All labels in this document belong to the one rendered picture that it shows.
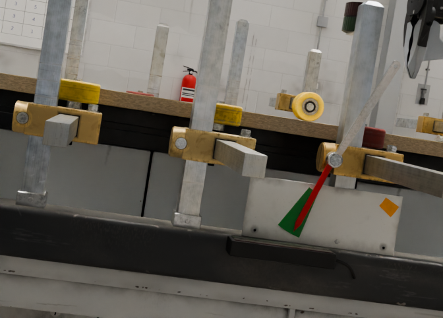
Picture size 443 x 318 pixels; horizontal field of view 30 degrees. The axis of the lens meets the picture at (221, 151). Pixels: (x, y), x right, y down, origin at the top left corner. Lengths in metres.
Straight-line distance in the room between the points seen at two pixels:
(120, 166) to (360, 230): 0.46
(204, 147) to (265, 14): 7.38
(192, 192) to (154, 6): 7.19
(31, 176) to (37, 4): 7.12
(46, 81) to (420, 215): 0.78
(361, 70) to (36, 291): 0.64
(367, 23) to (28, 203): 0.62
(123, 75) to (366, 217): 7.12
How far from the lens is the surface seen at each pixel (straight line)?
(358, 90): 1.38
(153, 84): 2.41
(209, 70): 1.33
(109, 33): 8.43
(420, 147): 1.59
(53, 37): 1.33
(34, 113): 1.32
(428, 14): 1.31
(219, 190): 1.56
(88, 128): 1.31
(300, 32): 8.76
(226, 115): 1.42
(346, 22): 1.44
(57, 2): 1.33
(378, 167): 1.31
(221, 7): 1.34
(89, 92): 1.41
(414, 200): 1.66
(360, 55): 1.38
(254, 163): 1.05
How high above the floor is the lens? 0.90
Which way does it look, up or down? 3 degrees down
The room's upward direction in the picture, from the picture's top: 9 degrees clockwise
